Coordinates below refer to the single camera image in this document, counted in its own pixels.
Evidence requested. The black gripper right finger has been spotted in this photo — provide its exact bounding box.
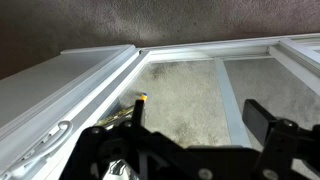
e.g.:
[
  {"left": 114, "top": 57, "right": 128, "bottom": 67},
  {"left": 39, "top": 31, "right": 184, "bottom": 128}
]
[{"left": 242, "top": 98, "right": 320, "bottom": 180}]

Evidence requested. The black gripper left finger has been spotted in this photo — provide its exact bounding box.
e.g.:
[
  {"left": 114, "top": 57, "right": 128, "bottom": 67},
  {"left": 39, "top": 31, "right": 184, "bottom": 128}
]
[{"left": 59, "top": 99, "right": 188, "bottom": 180}]

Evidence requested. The white sliding glass door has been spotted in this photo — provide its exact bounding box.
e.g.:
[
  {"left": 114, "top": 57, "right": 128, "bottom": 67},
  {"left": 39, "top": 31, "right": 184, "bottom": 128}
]
[{"left": 0, "top": 33, "right": 320, "bottom": 180}]

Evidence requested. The white door pull handle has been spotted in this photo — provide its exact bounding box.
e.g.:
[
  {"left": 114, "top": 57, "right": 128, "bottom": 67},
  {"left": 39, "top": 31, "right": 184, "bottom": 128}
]
[{"left": 0, "top": 120, "right": 74, "bottom": 180}]

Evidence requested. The white screen door stile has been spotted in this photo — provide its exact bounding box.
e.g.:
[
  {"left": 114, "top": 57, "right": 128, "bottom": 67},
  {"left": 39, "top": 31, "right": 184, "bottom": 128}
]
[{"left": 213, "top": 56, "right": 253, "bottom": 148}]

